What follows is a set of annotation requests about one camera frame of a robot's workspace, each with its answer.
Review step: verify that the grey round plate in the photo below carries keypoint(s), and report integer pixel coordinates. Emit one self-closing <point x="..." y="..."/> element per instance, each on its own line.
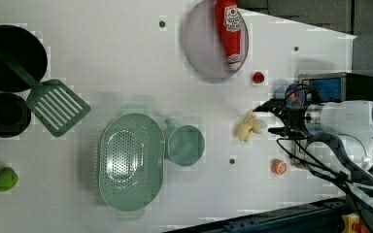
<point x="203" y="45"/>

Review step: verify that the green toy pepper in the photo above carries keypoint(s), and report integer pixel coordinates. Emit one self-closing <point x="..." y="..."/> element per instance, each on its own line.
<point x="8" y="178"/>

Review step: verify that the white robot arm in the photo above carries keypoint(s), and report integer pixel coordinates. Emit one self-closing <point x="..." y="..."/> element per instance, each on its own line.
<point x="351" y="121"/>

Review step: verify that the large black pot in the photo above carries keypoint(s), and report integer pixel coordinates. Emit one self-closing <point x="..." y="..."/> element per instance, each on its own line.
<point x="20" y="47"/>

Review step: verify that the red ketchup bottle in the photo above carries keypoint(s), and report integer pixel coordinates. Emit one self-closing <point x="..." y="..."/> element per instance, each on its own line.
<point x="228" y="24"/>

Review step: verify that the black toaster oven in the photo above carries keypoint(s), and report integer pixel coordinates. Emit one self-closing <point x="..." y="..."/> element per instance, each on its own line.
<point x="334" y="87"/>

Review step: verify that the green slotted spatula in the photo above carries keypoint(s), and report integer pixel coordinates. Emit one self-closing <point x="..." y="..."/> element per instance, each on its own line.
<point x="52" y="102"/>

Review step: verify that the green measuring cup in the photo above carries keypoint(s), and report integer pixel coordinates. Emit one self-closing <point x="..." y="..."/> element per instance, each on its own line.
<point x="184" y="144"/>

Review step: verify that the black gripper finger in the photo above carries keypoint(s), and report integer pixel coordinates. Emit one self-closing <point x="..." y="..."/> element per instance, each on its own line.
<point x="274" y="106"/>
<point x="281" y="131"/>

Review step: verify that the blue crate edge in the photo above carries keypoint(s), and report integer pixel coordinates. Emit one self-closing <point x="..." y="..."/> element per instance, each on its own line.
<point x="317" y="217"/>

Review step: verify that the red toy strawberry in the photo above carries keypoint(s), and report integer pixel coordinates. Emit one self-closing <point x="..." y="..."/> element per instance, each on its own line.
<point x="258" y="77"/>

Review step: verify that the green colander basket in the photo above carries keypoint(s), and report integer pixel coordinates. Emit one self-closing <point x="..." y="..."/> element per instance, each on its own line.
<point x="131" y="160"/>

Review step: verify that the orange slice toy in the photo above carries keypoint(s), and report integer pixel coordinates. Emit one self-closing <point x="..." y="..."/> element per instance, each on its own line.
<point x="279" y="167"/>

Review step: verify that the small black pot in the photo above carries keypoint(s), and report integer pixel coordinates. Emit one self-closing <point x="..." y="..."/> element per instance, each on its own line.
<point x="15" y="116"/>

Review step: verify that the blue bowl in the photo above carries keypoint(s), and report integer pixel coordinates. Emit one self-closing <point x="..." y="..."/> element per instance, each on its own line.
<point x="300" y="95"/>

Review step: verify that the pink strawberry in bowl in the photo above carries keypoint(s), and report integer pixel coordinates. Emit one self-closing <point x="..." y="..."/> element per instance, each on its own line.
<point x="291" y="97"/>

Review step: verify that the peeled toy banana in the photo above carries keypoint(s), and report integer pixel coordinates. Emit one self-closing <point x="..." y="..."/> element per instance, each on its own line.
<point x="249" y="125"/>

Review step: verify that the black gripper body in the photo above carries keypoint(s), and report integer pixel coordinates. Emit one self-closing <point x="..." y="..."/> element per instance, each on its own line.
<point x="294" y="120"/>

